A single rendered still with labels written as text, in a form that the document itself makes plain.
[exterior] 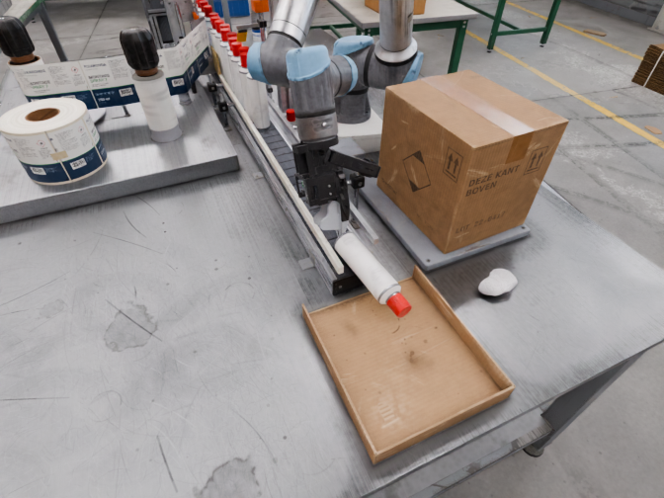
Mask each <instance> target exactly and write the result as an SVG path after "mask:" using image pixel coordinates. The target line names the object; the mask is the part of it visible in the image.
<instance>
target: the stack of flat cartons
mask: <svg viewBox="0 0 664 498"><path fill-rule="evenodd" d="M634 74H635V75H634V76H633V78H632V79H631V82H634V83H636V84H638V85H641V86H643V87H645V88H648V89H650V90H652V91H654V92H657V93H659V94H661V95H664V43H661V44H651V45H650V46H649V48H648V50H647V51H646V53H645V55H644V56H643V60H642V61H641V63H640V64H639V66H638V70H637V72H635V73H634Z"/></svg>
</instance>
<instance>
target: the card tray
mask: <svg viewBox="0 0 664 498"><path fill-rule="evenodd" d="M398 283H399V284H400V285H401V291H400V293H401V294H402V295H403V296H404V297H405V299H406V300H407V301H408V302H409V303H410V304H411V306H412V308H411V310H410V311H409V312H408V313H407V314H406V315H405V316H403V317H401V318H399V317H397V316H396V315H395V314H394V312H393V311H392V310H391V309H390V308H389V307H388V306H387V304H380V303H379V302H378V301H377V300H376V298H375V297H374V296H373V295H372V293H371V292H370V291H369V292H366V293H363V294H360V295H357V296H355V297H352V298H349V299H346V300H343V301H340V302H338V303H335V304H332V305H329V306H326V307H324V308H321V309H318V310H315V311H312V312H309V313H308V312H307V310H306V308H305V306H304V304H302V316H303V318H304V320H305V322H306V324H307V327H308V329H309V331H310V333H311V335H312V337H313V339H314V341H315V343H316V346H317V348H318V350H319V352H320V354H321V356H322V358H323V360H324V362H325V364H326V367H327V369H328V371H329V372H330V374H331V376H332V378H333V380H334V382H335V384H336V387H337V389H338V391H339V393H340V395H341V397H342V399H343V401H344V403H345V405H346V408H347V410H348V412H349V414H350V416H351V418H352V420H353V422H354V424H355V426H356V429H357V431H358V433H359V435H360V437H361V439H362V441H363V443H364V445H365V447H366V450H367V452H368V454H369V456H370V458H371V460H372V462H373V464H376V463H378V462H380V461H382V460H384V459H386V458H388V457H391V456H393V455H395V454H397V453H399V452H401V451H403V450H405V449H407V448H409V447H411V446H413V445H415V444H417V443H419V442H421V441H423V440H425V439H427V438H429V437H431V436H433V435H435V434H437V433H439V432H441V431H443V430H445V429H447V428H449V427H450V426H452V425H454V424H456V423H458V422H460V421H462V420H464V419H466V418H468V417H470V416H472V415H474V414H476V413H478V412H480V411H482V410H484V409H486V408H488V407H490V406H492V405H494V404H496V403H498V402H500V401H502V400H504V399H506V398H508V397H509V396H510V394H511V393H512V391H513V390H514V389H515V387H516V385H515V384H514V383H512V382H511V380H510V379H509V378H508V377H507V375H506V374H505V373H504V372H503V371H502V369H501V368H500V367H499V366H498V364H497V363H496V362H495V361H494V360H493V358H492V357H491V356H490V355H489V353H488V352H487V351H486V350H485V349H484V347H483V346H482V345H481V344H480V342H479V341H478V340H477V339H476V338H475V336H474V335H473V334H472V333H471V331H470V330H469V329H468V328H467V327H466V325H465V324H464V323H463V322H462V320H461V319H460V318H459V317H458V316H457V314H456V313H455V312H454V310H453V309H452V308H451V307H450V306H449V304H448V303H447V302H446V301H445V299H444V298H443V297H442V296H441V295H440V293H439V292H438V291H437V290H436V288H435V287H434V286H433V285H432V284H431V282H430V281H429V280H428V279H427V278H426V276H425V275H424V274H423V273H422V271H421V270H420V269H419V268H418V267H417V265H415V266H414V271H413V275H412V277H410V278H407V279H404V280H402V281H399V282H398Z"/></svg>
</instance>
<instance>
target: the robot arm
mask: <svg viewBox="0 0 664 498"><path fill-rule="evenodd" d="M318 1H319V0H279V3H278V6H277V9H276V12H275V15H274V18H273V21H272V24H271V27H270V29H269V32H268V35H267V38H266V41H265V42H263V41H261V42H254V43H253V44H252V46H251V47H250V48H249V50H248V53H247V69H248V72H249V74H250V75H251V77H252V78H253V79H255V80H257V81H260V82H263V83H266V84H269V85H277V86H281V87H286V88H290V91H291V97H292V103H293V108H294V114H295V121H296V127H297V133H298V138H299V139H300V143H295V144H292V145H291V148H292V153H293V159H294V164H295V170H296V173H294V176H295V181H296V187H297V192H298V197H299V198H302V197H306V203H307V204H308V205H309V206H310V207H313V206H317V205H319V206H321V211H320V212H319V213H317V214H316V215H315V216H314V218H313V221H314V223H315V224H317V225H319V227H320V228H321V229H322V230H336V233H337V236H338V237H339V236H340V235H341V234H342V233H344V232H345V231H346V228H347V226H348V220H349V215H350V201H349V196H348V185H347V180H346V176H345V174H344V173H343V168H346V169H349V170H352V171H356V172H359V174H361V175H363V176H364V177H369V178H371V177H374V178H377V176H378V174H379V171H380V168H381V167H380V166H378V165H377V163H376V162H374V161H372V160H371V159H367V158H364V159H361V158H358V157H355V156H352V155H349V154H346V153H343V152H341V151H338V150H335V149H332V148H329V147H331V146H334V145H337V144H338V143H339V139H338V135H337V133H338V125H337V123H340V124H346V125H355V124H361V123H364V122H367V121H368V120H369V119H370V118H371V113H372V109H371V104H370V99H369V94H368V91H369V87H372V88H377V89H381V90H385V88H386V87H388V86H392V85H397V84H402V83H407V82H412V81H416V80H417V77H418V75H419V72H420V68H421V65H422V61H423V52H420V51H417V43H416V41H415V40H414V39H413V38H412V27H413V10H414V0H379V40H378V42H377V43H376V44H374V39H373V38H372V37H369V36H350V37H344V38H340V39H338V40H336V41H335V43H334V49H333V55H328V50H327V48H326V46H324V45H316V46H309V47H303V46H304V43H305V40H306V37H307V34H308V31H309V28H310V25H311V22H312V19H313V16H314V13H315V10H316V7H317V4H318ZM298 180H302V182H301V183H302V186H303V187H304V189H301V192H300V191H299V186H298Z"/></svg>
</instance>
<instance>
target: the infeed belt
mask: <svg viewBox="0 0 664 498"><path fill-rule="evenodd" d="M234 108H235V110H236V112H237V113H238V115H239V117H240V118H241V120H242V121H243V122H244V124H245V126H246V127H247V129H248V131H249V132H250V134H251V136H252V137H253V139H254V141H255V142H256V144H257V146H258V147H259V149H260V151H261V152H262V154H263V156H264V157H265V159H266V161H267V162H268V164H269V166H270V167H271V169H272V171H273V172H274V174H275V176H276V177H277V179H278V181H279V182H280V184H281V186H282V187H283V189H284V191H285V192H286V194H287V195H288V197H289V199H290V201H291V203H292V204H293V206H294V208H295V209H296V211H297V213H298V214H299V216H300V218H301V219H302V221H303V223H304V224H305V226H306V228H307V229H308V231H309V233H310V234H311V236H312V238H313V239H314V241H315V243H316V244H317V246H318V248H319V249H320V251H321V253H322V254H323V256H324V258H325V259H326V261H327V263H328V264H329V266H330V268H331V269H332V271H333V273H334V274H335V276H336V278H337V279H338V280H339V281H340V280H343V279H345V278H348V277H351V276H354V275H355V273H354V272H353V270H352V269H351V268H350V267H349V266H348V264H347V263H346V262H345V261H344V259H343V258H342V257H341V256H340V255H339V253H338V252H337V251H336V250H335V249H334V242H335V240H336V239H337V238H338V236H337V233H336V230H322V229H321V228H320V227H319V225H318V227H319V228H320V230H321V231H322V233H323V234H324V236H325V238H326V239H327V241H328V242H329V244H330V245H331V247H332V249H333V250H334V252H335V253H336V255H337V256H338V258H339V260H340V261H341V263H342V264H343V266H344V273H342V274H338V273H337V271H336V270H335V268H334V267H333V265H332V263H331V262H330V260H329V258H328V257H327V255H326V253H325V252H324V250H323V249H322V247H321V245H320V244H319V242H318V240H317V239H316V237H315V235H314V234H313V232H312V231H311V229H310V227H309V226H308V224H307V222H306V221H305V219H304V217H303V216H302V214H301V213H300V211H299V209H298V208H297V206H296V204H295V203H294V201H293V199H292V198H291V196H290V194H289V192H288V191H287V189H286V187H285V186H284V184H283V182H282V181H281V179H280V177H279V176H278V174H277V173H276V171H275V169H274V168H273V166H272V164H271V163H270V161H269V159H268V158H267V156H266V155H265V153H264V151H263V150H262V148H261V146H260V145H259V143H258V141H257V140H256V138H255V137H254V135H253V133H252V132H251V130H250V128H249V127H248V125H247V123H246V122H245V121H244V120H243V118H242V116H241V115H240V113H239V111H238V110H237V108H236V106H234ZM270 125H271V126H270V127H269V128H268V129H264V130H258V129H257V130H258V132H259V133H260V135H261V136H262V138H263V140H264V141H265V143H266V144H267V146H268V147H269V149H270V151H271V152H272V154H273V155H274V157H275V158H276V160H277V162H278V163H279V165H280V166H281V168H282V169H283V171H284V173H285V174H286V176H287V177H288V179H289V180H290V183H291V184H292V186H293V187H294V189H295V190H296V192H297V187H296V181H295V176H294V173H296V170H295V164H294V159H293V153H292V150H291V148H290V147H289V146H288V144H287V143H286V141H285V140H284V139H283V137H282V136H281V134H280V133H279V132H278V130H277V129H276V127H275V126H274V125H273V123H272V122H271V120H270ZM301 182H302V180H298V186H299V191H300V192H301V189H304V187H303V186H302V183H301ZM297 194H298V193H297ZM301 200H302V201H303V203H304V205H305V206H306V208H307V209H308V211H309V212H310V214H311V216H312V217H314V216H315V215H316V214H317V213H319V212H320V211H321V206H319V205H317V206H313V207H310V206H309V205H308V204H307V203H306V197H302V198H301Z"/></svg>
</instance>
